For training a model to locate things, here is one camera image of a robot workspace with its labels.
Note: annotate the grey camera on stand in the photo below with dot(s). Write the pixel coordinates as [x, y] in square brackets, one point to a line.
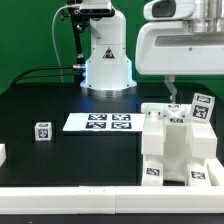
[96, 8]

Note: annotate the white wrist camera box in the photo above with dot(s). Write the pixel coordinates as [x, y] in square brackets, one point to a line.
[168, 9]

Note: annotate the white tag sheet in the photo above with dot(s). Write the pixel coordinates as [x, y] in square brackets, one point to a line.
[104, 122]

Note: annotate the white chair back frame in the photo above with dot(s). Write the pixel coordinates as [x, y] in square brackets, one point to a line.
[169, 130]

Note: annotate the white chair seat part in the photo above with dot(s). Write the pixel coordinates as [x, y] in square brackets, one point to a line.
[174, 169]

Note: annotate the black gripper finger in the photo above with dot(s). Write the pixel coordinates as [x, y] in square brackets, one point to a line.
[169, 81]

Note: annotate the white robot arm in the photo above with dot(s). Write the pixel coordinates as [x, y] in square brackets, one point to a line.
[109, 71]

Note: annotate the white L-shaped fence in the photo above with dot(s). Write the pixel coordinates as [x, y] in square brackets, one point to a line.
[51, 179]

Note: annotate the white cube nut with tag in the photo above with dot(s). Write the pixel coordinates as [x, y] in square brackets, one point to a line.
[202, 107]

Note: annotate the small white cube nut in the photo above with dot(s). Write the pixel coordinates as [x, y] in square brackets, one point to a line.
[43, 131]

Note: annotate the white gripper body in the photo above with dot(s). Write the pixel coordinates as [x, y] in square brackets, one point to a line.
[169, 48]

